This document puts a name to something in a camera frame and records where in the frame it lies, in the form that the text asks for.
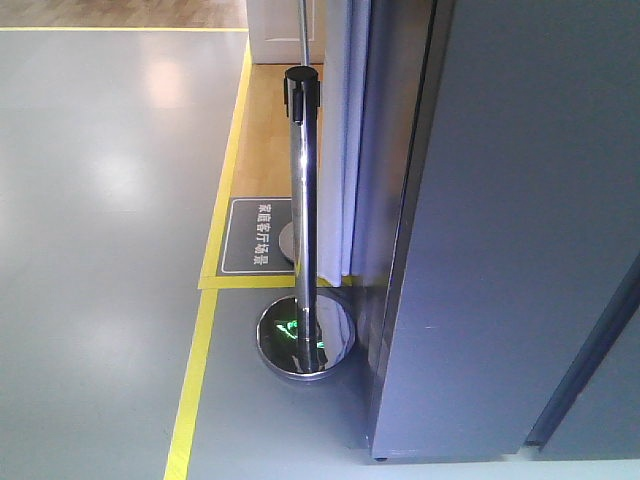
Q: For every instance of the open fridge door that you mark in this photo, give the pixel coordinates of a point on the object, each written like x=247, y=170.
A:
x=498, y=213

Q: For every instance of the white curtain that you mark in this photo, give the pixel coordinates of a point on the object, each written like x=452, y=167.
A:
x=346, y=51

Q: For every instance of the grey floor sign sticker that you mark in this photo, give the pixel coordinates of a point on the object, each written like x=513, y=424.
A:
x=251, y=240

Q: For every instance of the fridge body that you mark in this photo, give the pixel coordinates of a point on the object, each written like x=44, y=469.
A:
x=612, y=322

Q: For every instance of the chrome stanchion post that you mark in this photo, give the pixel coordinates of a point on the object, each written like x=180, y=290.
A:
x=307, y=335

